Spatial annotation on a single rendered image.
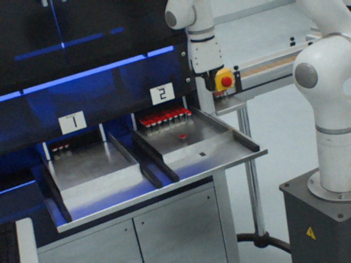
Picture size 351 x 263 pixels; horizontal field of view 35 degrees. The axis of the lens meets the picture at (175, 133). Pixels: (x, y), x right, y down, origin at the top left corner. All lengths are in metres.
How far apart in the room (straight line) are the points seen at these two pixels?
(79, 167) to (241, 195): 1.54
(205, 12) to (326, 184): 0.60
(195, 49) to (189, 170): 0.38
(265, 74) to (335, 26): 0.92
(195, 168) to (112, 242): 0.58
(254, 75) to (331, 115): 0.91
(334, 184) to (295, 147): 2.22
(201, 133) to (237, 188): 1.42
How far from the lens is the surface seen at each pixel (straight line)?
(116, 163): 1.92
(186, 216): 2.28
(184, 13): 1.63
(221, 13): 7.32
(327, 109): 1.46
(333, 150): 1.52
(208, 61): 1.75
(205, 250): 2.40
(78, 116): 1.97
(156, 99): 2.05
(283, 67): 2.40
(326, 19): 1.46
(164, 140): 2.01
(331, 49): 1.41
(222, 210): 2.34
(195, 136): 1.99
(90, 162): 1.98
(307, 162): 3.58
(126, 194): 1.72
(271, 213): 3.12
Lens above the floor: 1.69
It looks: 23 degrees down
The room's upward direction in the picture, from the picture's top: 12 degrees counter-clockwise
